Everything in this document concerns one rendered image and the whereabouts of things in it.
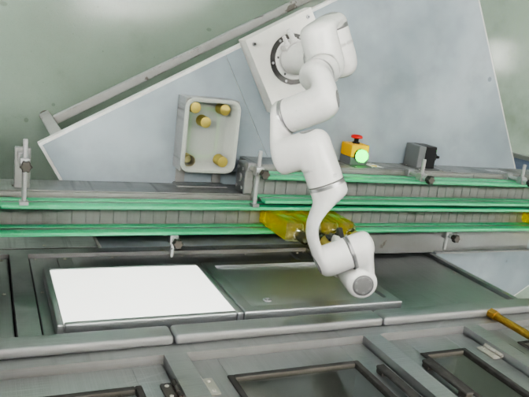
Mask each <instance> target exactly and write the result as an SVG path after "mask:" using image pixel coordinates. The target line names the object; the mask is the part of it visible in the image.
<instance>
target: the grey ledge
mask: <svg viewBox="0 0 529 397"><path fill-rule="evenodd" d="M452 233H453V234H452V235H459V236H460V239H461V240H459V243H454V242H452V240H451V239H448V240H447V244H446V249H445V250H443V249H442V247H443V243H444V238H442V235H441V234H439V233H433V232H368V234H369V235H370V236H371V237H372V240H373V242H374V245H375V252H374V254H399V253H425V252H434V253H436V254H459V253H484V252H510V251H529V249H527V245H528V241H529V231H498V232H492V231H490V232H452Z"/></svg>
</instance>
